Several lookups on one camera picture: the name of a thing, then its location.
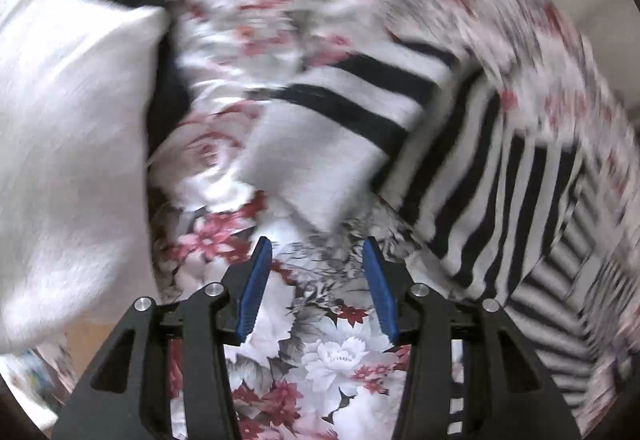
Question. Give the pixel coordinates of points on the black white striped knit sweater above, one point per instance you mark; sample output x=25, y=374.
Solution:
x=500, y=200

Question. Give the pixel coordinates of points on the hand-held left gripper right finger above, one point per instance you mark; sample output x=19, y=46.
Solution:
x=377, y=290

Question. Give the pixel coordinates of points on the floral bedsheet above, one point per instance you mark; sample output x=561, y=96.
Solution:
x=325, y=355

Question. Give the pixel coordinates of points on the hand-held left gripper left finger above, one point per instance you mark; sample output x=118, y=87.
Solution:
x=255, y=290

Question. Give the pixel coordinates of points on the white knit garment black bands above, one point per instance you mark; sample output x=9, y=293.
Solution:
x=310, y=155

